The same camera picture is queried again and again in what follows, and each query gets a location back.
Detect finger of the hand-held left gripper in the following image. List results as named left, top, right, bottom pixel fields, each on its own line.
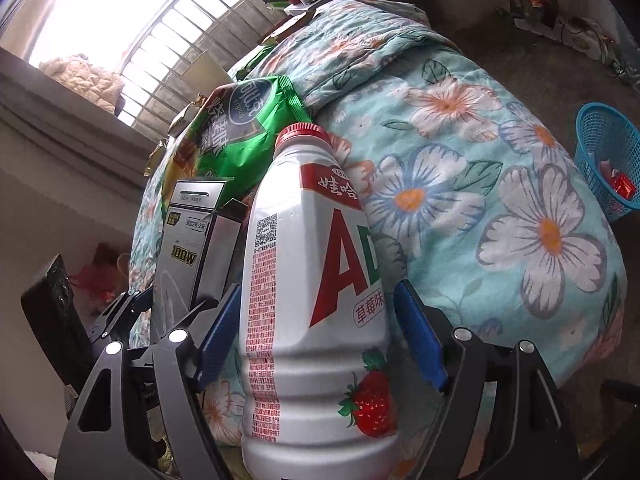
left=90, top=287, right=155, bottom=348

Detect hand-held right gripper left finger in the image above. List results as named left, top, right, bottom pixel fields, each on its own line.
left=54, top=284, right=243, bottom=480

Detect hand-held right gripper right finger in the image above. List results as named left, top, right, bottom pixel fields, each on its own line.
left=395, top=280, right=586, bottom=480

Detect white strawberry milk bottle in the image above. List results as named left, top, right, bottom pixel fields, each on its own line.
left=239, top=122, right=403, bottom=480

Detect white charging cable box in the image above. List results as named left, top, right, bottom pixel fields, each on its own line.
left=150, top=177, right=248, bottom=346

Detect blue plastic basket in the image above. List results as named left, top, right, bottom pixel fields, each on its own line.
left=575, top=102, right=640, bottom=223

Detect red plastic bag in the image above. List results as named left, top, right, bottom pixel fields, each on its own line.
left=70, top=242, right=131, bottom=301

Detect green chip bag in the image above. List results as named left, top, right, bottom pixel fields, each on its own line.
left=172, top=75, right=313, bottom=201

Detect floral blanket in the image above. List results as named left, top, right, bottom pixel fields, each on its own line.
left=130, top=0, right=628, bottom=480

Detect beige padded jacket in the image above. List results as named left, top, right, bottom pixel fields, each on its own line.
left=39, top=54, right=125, bottom=116

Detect red wrapper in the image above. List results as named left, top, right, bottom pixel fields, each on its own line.
left=607, top=170, right=638, bottom=201

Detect metal window railing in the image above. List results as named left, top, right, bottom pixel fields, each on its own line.
left=117, top=0, right=271, bottom=128

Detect floor pile of packaging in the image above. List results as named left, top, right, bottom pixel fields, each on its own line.
left=507, top=0, right=561, bottom=31

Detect tangled floor cables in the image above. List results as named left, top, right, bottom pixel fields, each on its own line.
left=560, top=15, right=640, bottom=81

